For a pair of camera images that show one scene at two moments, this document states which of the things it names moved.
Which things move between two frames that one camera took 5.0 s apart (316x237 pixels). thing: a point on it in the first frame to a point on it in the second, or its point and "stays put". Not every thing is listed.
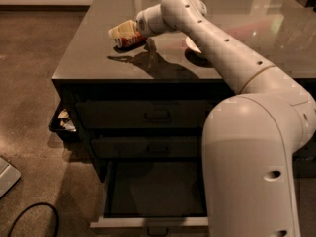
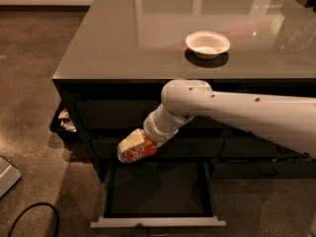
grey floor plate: [9, 175] stays put
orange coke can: [128, 41] to [139, 152]
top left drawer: [142, 115] stays put
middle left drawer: [146, 147] stays put
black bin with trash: [65, 123] stays put
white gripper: [141, 24] to [154, 129]
